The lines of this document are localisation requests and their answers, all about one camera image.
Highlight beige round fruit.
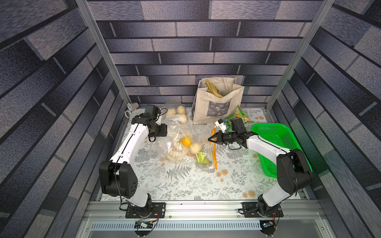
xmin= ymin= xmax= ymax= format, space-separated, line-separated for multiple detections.
xmin=189 ymin=143 xmax=203 ymax=154

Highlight green fruit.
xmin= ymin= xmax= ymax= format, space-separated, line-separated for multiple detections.
xmin=196 ymin=151 xmax=210 ymax=164

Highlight clear bag of buns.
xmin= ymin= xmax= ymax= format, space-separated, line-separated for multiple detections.
xmin=159 ymin=102 xmax=189 ymax=124

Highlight clear orange zip-top bag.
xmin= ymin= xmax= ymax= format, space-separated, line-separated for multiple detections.
xmin=148 ymin=122 xmax=215 ymax=169

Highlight yellow pear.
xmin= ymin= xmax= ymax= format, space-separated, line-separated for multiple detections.
xmin=180 ymin=136 xmax=192 ymax=147

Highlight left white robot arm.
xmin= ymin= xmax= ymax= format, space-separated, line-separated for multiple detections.
xmin=99 ymin=105 xmax=167 ymax=211

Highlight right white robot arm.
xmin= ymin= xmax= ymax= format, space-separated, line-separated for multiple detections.
xmin=208 ymin=118 xmax=313 ymax=217

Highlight green chips bag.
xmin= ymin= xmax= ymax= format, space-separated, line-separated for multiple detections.
xmin=226 ymin=106 xmax=253 ymax=129

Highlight beige canvas tote bag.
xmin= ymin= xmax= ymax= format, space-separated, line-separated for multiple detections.
xmin=191 ymin=77 xmax=244 ymax=125

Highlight white cup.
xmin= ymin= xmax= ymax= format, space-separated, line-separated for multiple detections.
xmin=125 ymin=102 xmax=139 ymax=119

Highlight green plastic basket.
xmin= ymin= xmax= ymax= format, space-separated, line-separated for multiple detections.
xmin=251 ymin=122 xmax=313 ymax=179

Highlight yellow snack packet in tote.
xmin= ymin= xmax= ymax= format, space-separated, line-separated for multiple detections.
xmin=204 ymin=79 xmax=223 ymax=98

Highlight right circuit board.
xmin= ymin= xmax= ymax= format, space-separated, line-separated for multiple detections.
xmin=260 ymin=221 xmax=276 ymax=237

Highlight circuit board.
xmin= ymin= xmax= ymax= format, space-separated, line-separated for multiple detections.
xmin=134 ymin=220 xmax=157 ymax=230
xmin=260 ymin=221 xmax=276 ymax=237

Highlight left circuit board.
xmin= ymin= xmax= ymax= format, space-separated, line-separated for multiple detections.
xmin=134 ymin=220 xmax=157 ymax=230

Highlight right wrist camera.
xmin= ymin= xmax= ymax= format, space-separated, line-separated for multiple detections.
xmin=215 ymin=119 xmax=229 ymax=133

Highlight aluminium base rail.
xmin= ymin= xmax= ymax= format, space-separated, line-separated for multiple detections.
xmin=78 ymin=200 xmax=328 ymax=238

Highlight left aluminium frame post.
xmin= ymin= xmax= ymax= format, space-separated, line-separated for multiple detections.
xmin=75 ymin=0 xmax=131 ymax=103

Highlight aluminium frame post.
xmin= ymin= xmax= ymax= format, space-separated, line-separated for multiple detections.
xmin=266 ymin=0 xmax=335 ymax=113
xmin=75 ymin=0 xmax=131 ymax=103

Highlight right aluminium frame post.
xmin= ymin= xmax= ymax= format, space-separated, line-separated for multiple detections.
xmin=266 ymin=0 xmax=335 ymax=113

